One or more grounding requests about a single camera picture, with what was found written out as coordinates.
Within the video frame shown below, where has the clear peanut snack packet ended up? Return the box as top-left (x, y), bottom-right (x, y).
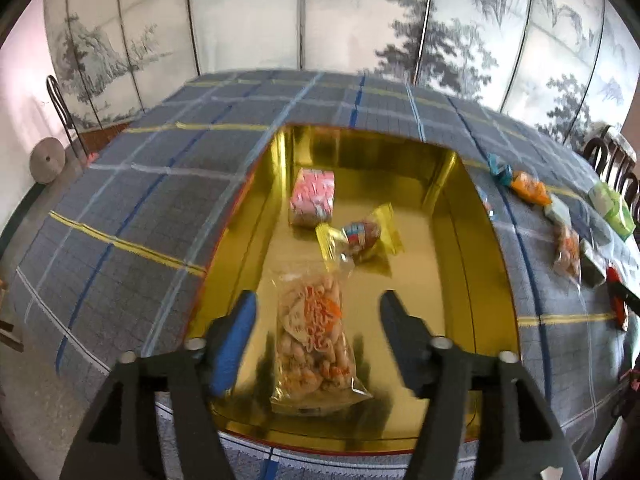
top-left (270, 270), bottom-right (374, 416)

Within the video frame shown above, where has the red snack packet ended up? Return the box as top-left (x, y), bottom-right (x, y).
top-left (606, 266), bottom-right (630, 332)

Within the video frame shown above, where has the round grey disc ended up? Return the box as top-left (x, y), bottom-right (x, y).
top-left (29, 137), bottom-right (66, 184)

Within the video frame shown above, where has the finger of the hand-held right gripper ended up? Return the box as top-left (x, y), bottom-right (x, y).
top-left (611, 280), bottom-right (640, 314)

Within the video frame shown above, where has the yellow snack packet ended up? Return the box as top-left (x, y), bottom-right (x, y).
top-left (315, 203), bottom-right (404, 274)

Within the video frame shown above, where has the painted landscape folding screen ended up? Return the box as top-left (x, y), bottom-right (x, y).
top-left (42, 0), bottom-right (632, 147)

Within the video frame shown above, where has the grey green snack packet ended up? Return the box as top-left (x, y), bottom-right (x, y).
top-left (580, 240), bottom-right (609, 289)

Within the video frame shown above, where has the pink snack packet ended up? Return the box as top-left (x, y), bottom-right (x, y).
top-left (289, 168), bottom-right (336, 229)

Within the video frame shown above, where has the clear orange-print snack packet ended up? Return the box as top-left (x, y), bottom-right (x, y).
top-left (552, 225), bottom-right (582, 279)

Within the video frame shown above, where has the bright green snack packet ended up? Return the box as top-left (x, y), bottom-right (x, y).
top-left (590, 182), bottom-right (636, 241)

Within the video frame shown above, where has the orange snack packet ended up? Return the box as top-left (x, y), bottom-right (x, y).
top-left (510, 171), bottom-right (551, 206)

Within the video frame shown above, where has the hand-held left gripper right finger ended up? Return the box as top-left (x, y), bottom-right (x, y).
top-left (379, 289), bottom-right (584, 480)

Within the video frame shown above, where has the grey plaid tablecloth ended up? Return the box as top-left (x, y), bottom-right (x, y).
top-left (10, 70), bottom-right (640, 480)

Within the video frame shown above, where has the blue snack packet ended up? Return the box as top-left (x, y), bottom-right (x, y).
top-left (487, 154), bottom-right (514, 186)

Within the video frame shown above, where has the dark wooden chair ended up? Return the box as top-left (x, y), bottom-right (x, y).
top-left (582, 127), bottom-right (640, 217)

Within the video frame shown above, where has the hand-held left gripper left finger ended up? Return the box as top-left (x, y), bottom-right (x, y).
top-left (60, 290), bottom-right (259, 480)

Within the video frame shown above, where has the pale green snack packet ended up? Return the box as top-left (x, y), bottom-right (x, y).
top-left (544, 200), bottom-right (571, 226)

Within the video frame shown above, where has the red tin box gold inside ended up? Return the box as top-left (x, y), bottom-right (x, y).
top-left (187, 122), bottom-right (523, 453)

